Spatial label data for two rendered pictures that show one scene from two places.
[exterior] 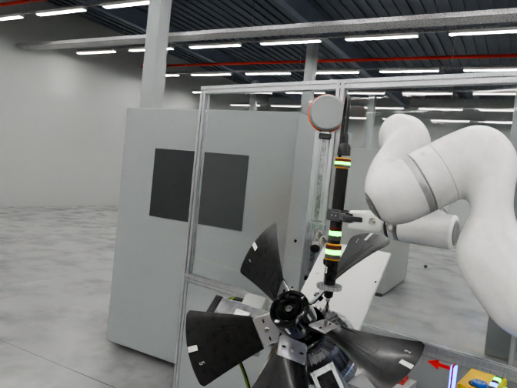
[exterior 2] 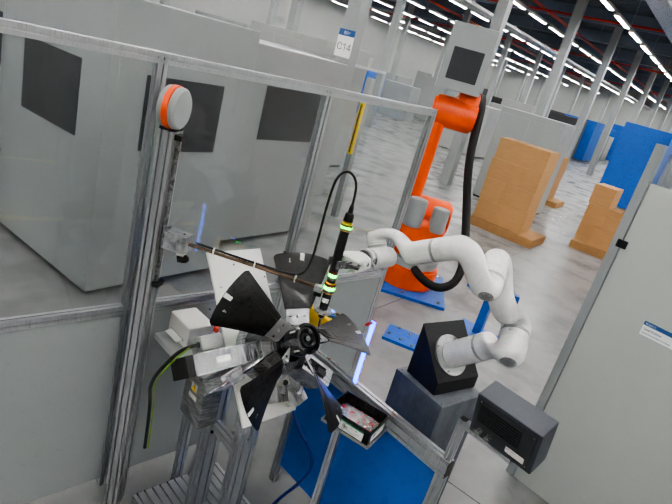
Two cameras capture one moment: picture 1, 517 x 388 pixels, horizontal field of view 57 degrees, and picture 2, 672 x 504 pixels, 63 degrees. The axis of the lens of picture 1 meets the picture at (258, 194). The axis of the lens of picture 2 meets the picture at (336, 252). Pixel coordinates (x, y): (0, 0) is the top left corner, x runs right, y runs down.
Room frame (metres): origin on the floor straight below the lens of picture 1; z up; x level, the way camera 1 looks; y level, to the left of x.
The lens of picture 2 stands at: (1.19, 1.66, 2.21)
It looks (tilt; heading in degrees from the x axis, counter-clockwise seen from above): 20 degrees down; 274
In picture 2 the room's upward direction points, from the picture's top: 16 degrees clockwise
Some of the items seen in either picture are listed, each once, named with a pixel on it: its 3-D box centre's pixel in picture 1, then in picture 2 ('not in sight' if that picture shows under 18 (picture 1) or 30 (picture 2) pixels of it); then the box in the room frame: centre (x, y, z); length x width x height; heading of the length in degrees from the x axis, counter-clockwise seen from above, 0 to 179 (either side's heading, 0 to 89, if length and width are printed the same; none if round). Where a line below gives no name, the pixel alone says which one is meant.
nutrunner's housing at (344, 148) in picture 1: (336, 215); (336, 263); (1.32, -0.22, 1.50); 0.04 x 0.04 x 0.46
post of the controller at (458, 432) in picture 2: not in sight; (456, 438); (0.68, -0.19, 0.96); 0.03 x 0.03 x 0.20; 53
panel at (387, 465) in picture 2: not in sight; (347, 466); (1.02, -0.45, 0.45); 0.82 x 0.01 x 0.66; 143
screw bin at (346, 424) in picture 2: not in sight; (356, 417); (1.06, -0.28, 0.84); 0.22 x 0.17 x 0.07; 157
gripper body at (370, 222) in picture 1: (374, 220); (355, 260); (1.25, -0.31, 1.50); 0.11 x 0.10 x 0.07; 53
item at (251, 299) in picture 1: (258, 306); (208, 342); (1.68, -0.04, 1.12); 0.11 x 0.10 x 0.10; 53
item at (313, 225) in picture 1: (315, 231); (176, 240); (1.94, -0.25, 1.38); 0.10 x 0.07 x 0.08; 178
